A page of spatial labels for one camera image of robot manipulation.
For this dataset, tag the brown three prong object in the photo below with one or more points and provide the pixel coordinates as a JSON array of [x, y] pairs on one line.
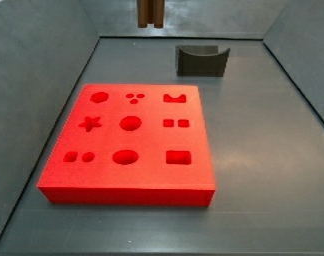
[[150, 13]]

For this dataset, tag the red foam shape board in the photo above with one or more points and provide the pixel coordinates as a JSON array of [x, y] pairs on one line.
[[133, 149]]

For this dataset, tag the dark grey curved block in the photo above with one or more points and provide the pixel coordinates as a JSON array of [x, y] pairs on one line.
[[201, 60]]

